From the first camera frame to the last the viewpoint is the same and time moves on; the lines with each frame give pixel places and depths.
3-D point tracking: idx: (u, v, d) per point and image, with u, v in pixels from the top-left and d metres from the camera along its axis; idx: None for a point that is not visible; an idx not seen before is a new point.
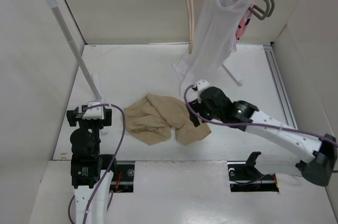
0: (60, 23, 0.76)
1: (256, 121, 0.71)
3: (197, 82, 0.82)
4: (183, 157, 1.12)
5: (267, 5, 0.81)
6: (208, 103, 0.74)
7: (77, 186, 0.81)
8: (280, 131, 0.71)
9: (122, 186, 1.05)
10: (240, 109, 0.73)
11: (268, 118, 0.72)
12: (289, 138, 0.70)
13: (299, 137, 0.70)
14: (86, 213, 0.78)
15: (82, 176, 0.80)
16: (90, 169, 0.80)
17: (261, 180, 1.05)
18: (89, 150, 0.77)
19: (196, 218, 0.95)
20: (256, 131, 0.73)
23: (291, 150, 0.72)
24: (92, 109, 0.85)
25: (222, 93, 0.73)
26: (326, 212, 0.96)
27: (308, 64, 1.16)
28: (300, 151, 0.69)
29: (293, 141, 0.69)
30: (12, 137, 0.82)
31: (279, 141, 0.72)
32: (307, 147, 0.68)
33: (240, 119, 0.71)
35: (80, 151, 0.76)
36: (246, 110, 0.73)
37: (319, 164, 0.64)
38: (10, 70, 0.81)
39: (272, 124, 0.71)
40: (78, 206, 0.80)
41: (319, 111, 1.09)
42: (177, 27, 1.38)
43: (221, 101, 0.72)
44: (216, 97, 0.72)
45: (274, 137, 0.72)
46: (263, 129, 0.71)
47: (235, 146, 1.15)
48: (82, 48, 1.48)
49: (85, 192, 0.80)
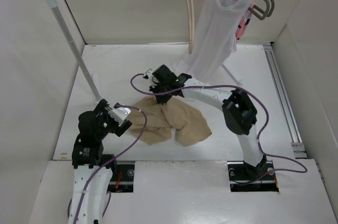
0: (60, 23, 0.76)
1: (187, 85, 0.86)
3: (147, 72, 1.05)
4: (183, 157, 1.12)
5: (267, 5, 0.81)
6: (158, 77, 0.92)
7: (76, 166, 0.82)
8: (202, 89, 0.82)
9: (122, 186, 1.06)
10: (178, 78, 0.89)
11: (197, 82, 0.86)
12: (208, 93, 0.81)
13: (217, 91, 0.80)
14: (84, 193, 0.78)
15: (83, 157, 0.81)
16: (91, 150, 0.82)
17: (261, 180, 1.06)
18: (94, 131, 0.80)
19: (196, 218, 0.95)
20: (190, 94, 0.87)
23: (215, 105, 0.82)
24: (121, 109, 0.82)
25: (166, 67, 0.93)
26: (326, 212, 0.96)
27: (308, 64, 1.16)
28: (216, 103, 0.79)
29: (210, 95, 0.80)
30: (12, 136, 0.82)
31: (204, 98, 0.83)
32: (219, 98, 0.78)
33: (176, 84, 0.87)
35: (85, 129, 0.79)
36: (184, 78, 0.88)
37: (226, 108, 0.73)
38: (10, 70, 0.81)
39: (197, 85, 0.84)
40: (76, 187, 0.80)
41: (319, 111, 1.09)
42: (177, 27, 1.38)
43: (164, 74, 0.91)
44: (160, 72, 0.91)
45: (200, 96, 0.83)
46: (193, 90, 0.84)
47: (235, 146, 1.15)
48: (82, 48, 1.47)
49: (84, 174, 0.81)
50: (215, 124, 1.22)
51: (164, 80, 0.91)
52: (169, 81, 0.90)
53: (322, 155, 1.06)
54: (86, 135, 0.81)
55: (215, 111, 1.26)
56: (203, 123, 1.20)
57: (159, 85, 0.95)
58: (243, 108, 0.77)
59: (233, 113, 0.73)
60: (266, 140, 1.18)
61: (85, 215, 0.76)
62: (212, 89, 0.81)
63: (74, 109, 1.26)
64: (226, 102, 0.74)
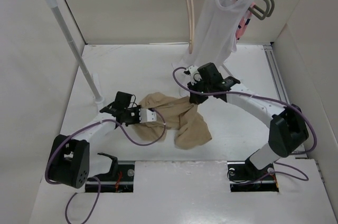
0: (61, 23, 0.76)
1: (234, 90, 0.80)
3: (188, 67, 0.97)
4: (183, 157, 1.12)
5: (267, 5, 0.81)
6: (202, 75, 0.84)
7: (102, 111, 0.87)
8: (251, 98, 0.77)
9: (122, 186, 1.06)
10: (225, 81, 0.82)
11: (245, 89, 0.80)
12: (256, 103, 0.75)
13: (266, 103, 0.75)
14: (99, 122, 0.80)
15: (110, 110, 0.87)
16: (118, 111, 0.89)
17: (261, 180, 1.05)
18: (126, 101, 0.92)
19: (196, 218, 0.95)
20: (235, 99, 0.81)
23: (259, 117, 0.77)
24: (153, 113, 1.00)
25: (213, 66, 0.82)
26: (326, 212, 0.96)
27: (308, 64, 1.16)
28: (263, 115, 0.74)
29: (258, 106, 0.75)
30: (12, 137, 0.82)
31: (249, 108, 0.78)
32: (269, 111, 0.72)
33: (222, 87, 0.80)
35: (121, 96, 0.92)
36: (231, 83, 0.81)
37: (275, 123, 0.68)
38: (10, 70, 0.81)
39: (244, 92, 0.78)
40: (95, 119, 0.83)
41: (319, 111, 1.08)
42: (177, 27, 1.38)
43: (211, 73, 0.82)
44: (208, 69, 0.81)
45: (245, 104, 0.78)
46: (241, 96, 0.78)
47: (235, 145, 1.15)
48: (82, 48, 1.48)
49: (105, 115, 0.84)
50: (215, 124, 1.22)
51: (208, 79, 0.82)
52: (214, 82, 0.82)
53: (322, 155, 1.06)
54: (118, 102, 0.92)
55: (215, 111, 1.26)
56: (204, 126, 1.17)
57: (202, 84, 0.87)
58: (293, 128, 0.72)
59: (282, 130, 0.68)
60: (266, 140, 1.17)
61: (92, 134, 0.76)
62: (261, 100, 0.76)
63: (74, 109, 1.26)
64: (277, 118, 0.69)
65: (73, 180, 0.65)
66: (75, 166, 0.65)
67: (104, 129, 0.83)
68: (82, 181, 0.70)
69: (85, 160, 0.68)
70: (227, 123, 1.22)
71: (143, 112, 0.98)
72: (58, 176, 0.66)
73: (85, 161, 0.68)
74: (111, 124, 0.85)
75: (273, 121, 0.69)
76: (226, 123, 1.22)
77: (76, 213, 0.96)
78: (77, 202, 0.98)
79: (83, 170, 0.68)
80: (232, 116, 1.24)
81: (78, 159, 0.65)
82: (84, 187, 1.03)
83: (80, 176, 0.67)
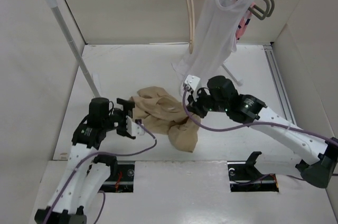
0: (60, 23, 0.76)
1: (263, 119, 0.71)
3: (187, 82, 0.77)
4: (183, 156, 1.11)
5: (267, 5, 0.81)
6: (215, 93, 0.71)
7: (75, 143, 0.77)
8: (288, 130, 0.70)
9: (122, 186, 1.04)
10: (246, 104, 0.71)
11: (275, 116, 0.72)
12: (296, 139, 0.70)
13: (307, 138, 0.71)
14: (74, 171, 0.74)
15: (84, 136, 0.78)
16: (94, 130, 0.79)
17: (261, 180, 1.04)
18: (102, 113, 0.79)
19: (196, 218, 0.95)
20: (263, 129, 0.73)
23: (294, 150, 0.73)
24: (139, 127, 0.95)
25: (229, 83, 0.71)
26: (326, 213, 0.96)
27: (309, 64, 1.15)
28: (304, 153, 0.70)
29: (299, 142, 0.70)
30: (12, 137, 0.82)
31: (283, 140, 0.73)
32: (313, 150, 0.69)
33: (245, 114, 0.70)
35: (92, 110, 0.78)
36: (253, 105, 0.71)
37: (324, 166, 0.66)
38: (10, 70, 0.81)
39: (276, 121, 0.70)
40: (69, 163, 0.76)
41: (319, 111, 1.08)
42: (177, 27, 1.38)
43: (228, 92, 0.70)
44: (225, 88, 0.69)
45: (280, 136, 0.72)
46: (274, 129, 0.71)
47: (235, 146, 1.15)
48: (82, 48, 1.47)
49: (81, 152, 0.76)
50: (215, 124, 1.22)
51: (226, 99, 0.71)
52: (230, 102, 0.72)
53: None
54: (93, 116, 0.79)
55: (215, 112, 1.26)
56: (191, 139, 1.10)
57: (211, 101, 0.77)
58: None
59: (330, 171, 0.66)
60: (266, 140, 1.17)
61: (71, 194, 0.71)
62: (299, 134, 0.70)
63: (74, 109, 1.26)
64: (324, 159, 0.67)
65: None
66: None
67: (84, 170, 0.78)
68: None
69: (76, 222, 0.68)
70: (227, 123, 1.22)
71: (130, 124, 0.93)
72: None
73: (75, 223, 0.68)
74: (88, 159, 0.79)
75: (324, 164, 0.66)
76: (225, 123, 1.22)
77: None
78: None
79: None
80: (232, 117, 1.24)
81: None
82: None
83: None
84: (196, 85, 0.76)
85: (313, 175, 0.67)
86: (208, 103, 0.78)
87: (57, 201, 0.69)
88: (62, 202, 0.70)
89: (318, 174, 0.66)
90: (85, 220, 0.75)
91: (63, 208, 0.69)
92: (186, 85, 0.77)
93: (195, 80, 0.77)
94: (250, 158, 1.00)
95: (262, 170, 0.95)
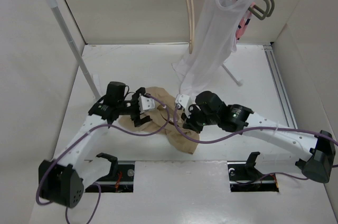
0: (60, 22, 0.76)
1: (252, 124, 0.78)
3: (178, 100, 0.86)
4: (183, 156, 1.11)
5: (267, 5, 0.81)
6: (205, 108, 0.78)
7: (91, 113, 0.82)
8: (275, 131, 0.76)
9: (122, 186, 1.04)
10: (235, 113, 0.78)
11: (264, 120, 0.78)
12: (285, 138, 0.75)
13: (297, 136, 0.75)
14: (86, 133, 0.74)
15: (101, 110, 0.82)
16: (110, 108, 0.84)
17: (261, 180, 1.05)
18: (118, 95, 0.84)
19: (196, 218, 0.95)
20: (253, 132, 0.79)
23: (289, 150, 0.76)
24: (149, 101, 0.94)
25: (215, 96, 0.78)
26: (326, 213, 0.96)
27: (308, 64, 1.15)
28: (297, 150, 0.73)
29: (289, 141, 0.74)
30: (12, 137, 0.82)
31: (275, 141, 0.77)
32: (304, 146, 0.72)
33: (235, 123, 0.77)
35: (111, 90, 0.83)
36: (241, 113, 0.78)
37: (317, 160, 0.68)
38: (10, 70, 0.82)
39: (263, 124, 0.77)
40: (83, 128, 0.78)
41: (319, 111, 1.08)
42: (177, 27, 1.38)
43: (216, 105, 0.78)
44: (212, 102, 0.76)
45: (271, 138, 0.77)
46: (264, 131, 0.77)
47: (235, 145, 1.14)
48: (82, 48, 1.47)
49: (95, 120, 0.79)
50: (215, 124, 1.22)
51: (215, 112, 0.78)
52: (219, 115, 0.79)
53: None
54: (110, 96, 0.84)
55: None
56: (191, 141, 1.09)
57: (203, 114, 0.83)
58: None
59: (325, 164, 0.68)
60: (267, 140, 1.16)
61: (78, 153, 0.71)
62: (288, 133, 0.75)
63: (74, 109, 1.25)
64: (316, 153, 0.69)
65: (67, 202, 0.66)
66: (64, 192, 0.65)
67: (94, 138, 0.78)
68: (78, 198, 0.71)
69: (76, 182, 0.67)
70: None
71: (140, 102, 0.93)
72: (53, 198, 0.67)
73: (75, 183, 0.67)
74: (101, 129, 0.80)
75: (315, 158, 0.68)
76: None
77: (76, 213, 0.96)
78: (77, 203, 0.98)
79: (76, 190, 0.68)
80: None
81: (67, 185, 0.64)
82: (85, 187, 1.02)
83: (74, 197, 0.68)
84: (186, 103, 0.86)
85: (311, 170, 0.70)
86: (202, 119, 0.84)
87: (64, 154, 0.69)
88: (67, 158, 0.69)
89: (315, 168, 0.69)
90: (83, 188, 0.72)
91: (68, 162, 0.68)
92: (178, 105, 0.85)
93: (185, 98, 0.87)
94: (251, 160, 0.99)
95: (262, 170, 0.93)
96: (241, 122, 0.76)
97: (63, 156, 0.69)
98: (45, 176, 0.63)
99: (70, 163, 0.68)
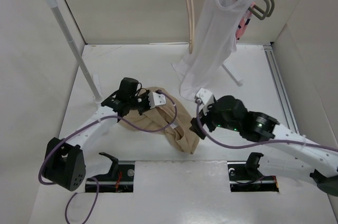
0: (60, 23, 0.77)
1: (279, 137, 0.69)
3: (199, 94, 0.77)
4: (184, 155, 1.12)
5: (267, 6, 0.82)
6: (226, 114, 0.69)
7: (103, 104, 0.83)
8: (302, 147, 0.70)
9: (122, 186, 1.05)
10: (259, 122, 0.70)
11: (290, 132, 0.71)
12: (312, 154, 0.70)
13: (322, 151, 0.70)
14: (97, 121, 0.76)
15: (112, 103, 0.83)
16: (121, 104, 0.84)
17: (261, 180, 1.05)
18: (130, 92, 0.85)
19: (196, 218, 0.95)
20: (278, 145, 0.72)
23: (312, 165, 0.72)
24: (160, 96, 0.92)
25: (241, 104, 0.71)
26: (326, 213, 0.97)
27: (308, 64, 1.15)
28: (321, 166, 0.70)
29: (316, 157, 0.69)
30: (12, 137, 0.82)
31: (299, 156, 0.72)
32: (331, 164, 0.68)
33: (260, 134, 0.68)
35: (125, 85, 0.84)
36: (265, 123, 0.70)
37: None
38: (10, 70, 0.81)
39: (291, 138, 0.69)
40: (94, 115, 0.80)
41: (319, 111, 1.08)
42: (177, 27, 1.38)
43: (240, 113, 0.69)
44: (236, 109, 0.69)
45: (296, 152, 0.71)
46: (288, 146, 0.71)
47: (235, 145, 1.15)
48: (82, 48, 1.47)
49: (106, 111, 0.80)
50: None
51: (236, 119, 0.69)
52: (242, 122, 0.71)
53: None
54: (121, 92, 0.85)
55: None
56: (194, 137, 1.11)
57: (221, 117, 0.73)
58: None
59: None
60: None
61: (87, 136, 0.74)
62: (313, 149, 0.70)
63: (74, 109, 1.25)
64: None
65: (67, 183, 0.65)
66: (67, 172, 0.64)
67: (104, 127, 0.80)
68: (78, 183, 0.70)
69: (80, 164, 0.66)
70: None
71: (151, 96, 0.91)
72: (54, 178, 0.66)
73: (79, 165, 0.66)
74: (112, 120, 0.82)
75: None
76: None
77: (76, 213, 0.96)
78: (77, 203, 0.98)
79: (78, 174, 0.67)
80: None
81: (72, 166, 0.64)
82: (84, 187, 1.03)
83: (74, 180, 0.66)
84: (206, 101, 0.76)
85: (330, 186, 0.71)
86: (217, 120, 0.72)
87: (73, 135, 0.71)
88: (77, 138, 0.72)
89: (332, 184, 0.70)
90: (84, 173, 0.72)
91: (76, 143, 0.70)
92: (197, 99, 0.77)
93: (206, 95, 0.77)
94: (250, 161, 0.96)
95: (263, 170, 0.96)
96: (265, 133, 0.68)
97: (71, 136, 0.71)
98: (52, 152, 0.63)
99: (78, 145, 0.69)
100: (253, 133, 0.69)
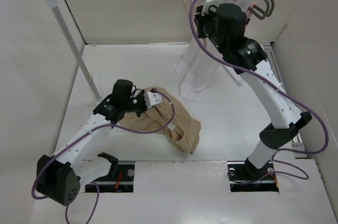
0: (60, 23, 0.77)
1: (259, 72, 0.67)
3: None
4: (187, 155, 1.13)
5: (267, 5, 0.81)
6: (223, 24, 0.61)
7: (96, 112, 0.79)
8: (275, 91, 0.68)
9: (122, 186, 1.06)
10: (249, 49, 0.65)
11: (270, 74, 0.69)
12: (279, 102, 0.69)
13: (287, 105, 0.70)
14: (88, 133, 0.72)
15: (105, 110, 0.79)
16: (114, 109, 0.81)
17: (261, 180, 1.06)
18: (124, 95, 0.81)
19: (196, 218, 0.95)
20: (251, 81, 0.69)
23: (271, 113, 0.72)
24: (156, 95, 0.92)
25: (243, 20, 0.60)
26: (326, 213, 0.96)
27: (309, 64, 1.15)
28: (278, 116, 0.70)
29: (279, 106, 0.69)
30: (12, 137, 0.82)
31: (267, 100, 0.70)
32: (288, 117, 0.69)
33: (242, 58, 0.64)
35: (118, 89, 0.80)
36: (254, 52, 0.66)
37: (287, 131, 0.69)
38: (10, 70, 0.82)
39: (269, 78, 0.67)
40: (86, 126, 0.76)
41: (318, 111, 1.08)
42: (177, 27, 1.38)
43: (237, 28, 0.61)
44: (236, 21, 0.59)
45: (265, 94, 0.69)
46: (260, 83, 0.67)
47: (235, 146, 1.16)
48: (82, 48, 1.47)
49: (99, 119, 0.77)
50: (213, 124, 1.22)
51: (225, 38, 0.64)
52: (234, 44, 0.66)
53: (323, 155, 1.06)
54: (115, 96, 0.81)
55: (214, 111, 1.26)
56: (195, 134, 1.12)
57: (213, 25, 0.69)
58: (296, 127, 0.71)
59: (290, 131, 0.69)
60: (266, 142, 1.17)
61: (78, 151, 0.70)
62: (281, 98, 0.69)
63: (74, 109, 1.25)
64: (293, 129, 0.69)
65: (60, 199, 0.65)
66: (59, 190, 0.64)
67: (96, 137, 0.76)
68: (73, 196, 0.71)
69: (71, 182, 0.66)
70: (226, 124, 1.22)
71: (147, 96, 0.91)
72: (47, 193, 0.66)
73: (71, 182, 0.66)
74: (105, 129, 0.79)
75: (288, 132, 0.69)
76: (224, 123, 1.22)
77: (76, 213, 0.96)
78: (77, 203, 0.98)
79: (72, 189, 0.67)
80: (234, 119, 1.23)
81: (62, 185, 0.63)
82: (84, 187, 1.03)
83: (68, 195, 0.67)
84: (210, 0, 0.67)
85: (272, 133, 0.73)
86: (209, 28, 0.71)
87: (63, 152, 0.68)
88: (67, 155, 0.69)
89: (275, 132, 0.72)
90: (78, 186, 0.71)
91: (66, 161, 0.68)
92: None
93: None
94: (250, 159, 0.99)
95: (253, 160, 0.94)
96: (245, 59, 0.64)
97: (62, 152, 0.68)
98: (41, 173, 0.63)
99: (68, 162, 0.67)
100: (236, 53, 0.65)
